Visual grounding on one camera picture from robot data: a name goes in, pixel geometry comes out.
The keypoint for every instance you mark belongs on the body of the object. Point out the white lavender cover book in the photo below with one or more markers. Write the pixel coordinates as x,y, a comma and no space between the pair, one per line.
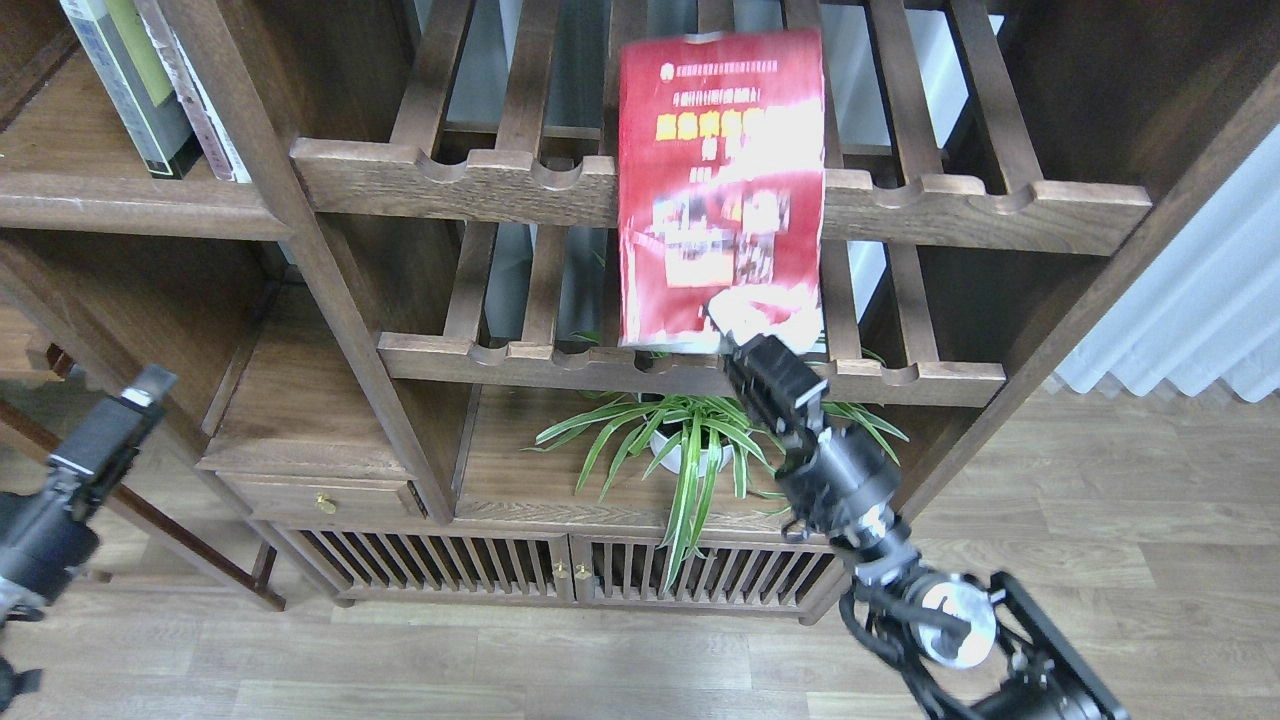
85,17

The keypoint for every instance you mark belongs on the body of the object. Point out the upright book in shelf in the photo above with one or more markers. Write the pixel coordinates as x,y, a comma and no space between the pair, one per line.
220,152

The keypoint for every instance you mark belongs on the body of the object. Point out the dark wooden bookshelf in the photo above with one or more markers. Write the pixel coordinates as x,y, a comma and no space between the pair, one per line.
1041,154

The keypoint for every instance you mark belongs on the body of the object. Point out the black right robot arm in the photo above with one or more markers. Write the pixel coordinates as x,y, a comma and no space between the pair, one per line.
965,649

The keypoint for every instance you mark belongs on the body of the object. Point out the white pleated curtain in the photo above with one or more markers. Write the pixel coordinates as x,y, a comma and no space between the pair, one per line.
1206,310

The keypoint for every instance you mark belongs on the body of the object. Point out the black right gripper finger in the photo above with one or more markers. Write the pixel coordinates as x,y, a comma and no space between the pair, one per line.
770,402
764,353

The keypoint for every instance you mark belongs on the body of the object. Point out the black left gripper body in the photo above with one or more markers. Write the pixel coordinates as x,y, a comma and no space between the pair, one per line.
42,550

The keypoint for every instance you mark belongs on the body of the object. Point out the green and black book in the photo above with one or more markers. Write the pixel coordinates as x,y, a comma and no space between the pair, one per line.
144,97

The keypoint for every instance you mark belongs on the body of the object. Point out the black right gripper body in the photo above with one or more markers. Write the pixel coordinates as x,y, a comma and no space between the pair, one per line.
841,486

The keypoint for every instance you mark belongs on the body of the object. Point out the green spider plant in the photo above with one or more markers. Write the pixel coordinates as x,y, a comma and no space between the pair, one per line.
620,427

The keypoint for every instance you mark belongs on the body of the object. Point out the white plant pot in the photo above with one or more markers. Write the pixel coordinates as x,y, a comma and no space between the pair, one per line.
668,445

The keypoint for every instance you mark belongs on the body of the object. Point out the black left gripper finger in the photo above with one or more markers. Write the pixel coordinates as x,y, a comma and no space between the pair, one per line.
93,460

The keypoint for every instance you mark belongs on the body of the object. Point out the red cover book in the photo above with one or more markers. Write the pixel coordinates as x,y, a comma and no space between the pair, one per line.
721,168

